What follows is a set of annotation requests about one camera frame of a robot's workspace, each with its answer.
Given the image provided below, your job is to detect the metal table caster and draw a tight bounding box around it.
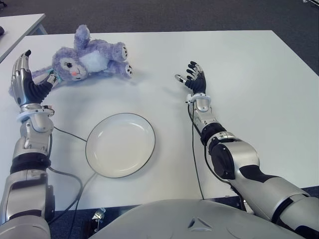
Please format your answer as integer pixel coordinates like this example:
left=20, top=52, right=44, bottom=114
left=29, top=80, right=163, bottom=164
left=91, top=207, right=107, bottom=226

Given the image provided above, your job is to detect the black elbow loop cable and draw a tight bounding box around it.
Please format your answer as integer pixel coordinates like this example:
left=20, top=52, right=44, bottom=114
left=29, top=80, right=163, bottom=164
left=203, top=143, right=232, bottom=185

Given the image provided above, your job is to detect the white side table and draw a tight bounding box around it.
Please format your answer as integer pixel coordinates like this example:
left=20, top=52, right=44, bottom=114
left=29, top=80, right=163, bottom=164
left=0, top=13, right=47, bottom=63

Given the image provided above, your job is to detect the thick black cable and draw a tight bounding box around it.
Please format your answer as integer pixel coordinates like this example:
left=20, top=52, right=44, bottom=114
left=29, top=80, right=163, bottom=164
left=46, top=166, right=84, bottom=224

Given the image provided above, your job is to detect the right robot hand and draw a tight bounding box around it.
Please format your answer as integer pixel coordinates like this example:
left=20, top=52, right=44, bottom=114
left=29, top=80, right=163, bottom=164
left=175, top=60, right=207, bottom=95

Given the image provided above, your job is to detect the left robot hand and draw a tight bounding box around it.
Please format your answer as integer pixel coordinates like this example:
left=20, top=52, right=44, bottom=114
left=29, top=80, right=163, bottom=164
left=8, top=49, right=58, bottom=107

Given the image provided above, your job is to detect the purple plush bunny doll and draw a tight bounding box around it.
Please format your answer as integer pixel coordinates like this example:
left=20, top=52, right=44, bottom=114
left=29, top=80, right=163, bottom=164
left=8, top=24, right=134, bottom=97

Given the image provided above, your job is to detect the thin black cable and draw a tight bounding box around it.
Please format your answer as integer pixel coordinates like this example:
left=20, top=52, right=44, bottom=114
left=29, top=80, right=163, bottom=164
left=52, top=125, right=98, bottom=215

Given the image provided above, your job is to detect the long black wrist cable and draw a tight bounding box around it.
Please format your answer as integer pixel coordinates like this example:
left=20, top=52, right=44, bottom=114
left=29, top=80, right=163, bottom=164
left=186, top=101, right=205, bottom=201

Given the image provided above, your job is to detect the grey robot torso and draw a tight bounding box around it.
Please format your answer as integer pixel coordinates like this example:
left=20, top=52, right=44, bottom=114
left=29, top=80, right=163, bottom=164
left=89, top=198, right=303, bottom=239

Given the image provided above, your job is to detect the white plate with dark rim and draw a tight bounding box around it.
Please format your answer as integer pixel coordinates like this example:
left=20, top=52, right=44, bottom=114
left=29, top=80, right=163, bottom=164
left=85, top=113, right=157, bottom=179

